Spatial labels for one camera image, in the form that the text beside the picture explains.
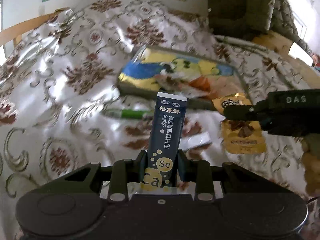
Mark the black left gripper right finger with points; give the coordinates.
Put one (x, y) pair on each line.
(198, 172)

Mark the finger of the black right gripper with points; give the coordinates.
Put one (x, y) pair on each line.
(243, 112)

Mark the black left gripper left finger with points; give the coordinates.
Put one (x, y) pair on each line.
(124, 172)

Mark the golden brown snack packet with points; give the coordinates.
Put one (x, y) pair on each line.
(239, 137)

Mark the dark blue milk powder sachet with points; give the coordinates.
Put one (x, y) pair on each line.
(160, 174)

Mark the clear packet of orange snacks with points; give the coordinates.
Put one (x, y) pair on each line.
(209, 87)

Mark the person's right hand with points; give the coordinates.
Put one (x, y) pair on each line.
(310, 159)

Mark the small white sachet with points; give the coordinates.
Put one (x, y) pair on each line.
(193, 141)

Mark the green sausage stick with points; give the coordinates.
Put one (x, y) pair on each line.
(128, 114)

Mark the grey tray with cartoon lining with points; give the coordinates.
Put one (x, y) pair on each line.
(137, 77)

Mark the floral satin bedspread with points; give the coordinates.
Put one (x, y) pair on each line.
(57, 81)

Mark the olive green puffer jacket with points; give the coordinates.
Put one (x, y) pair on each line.
(246, 19)

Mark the wooden bed frame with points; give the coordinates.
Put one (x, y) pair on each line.
(15, 32)

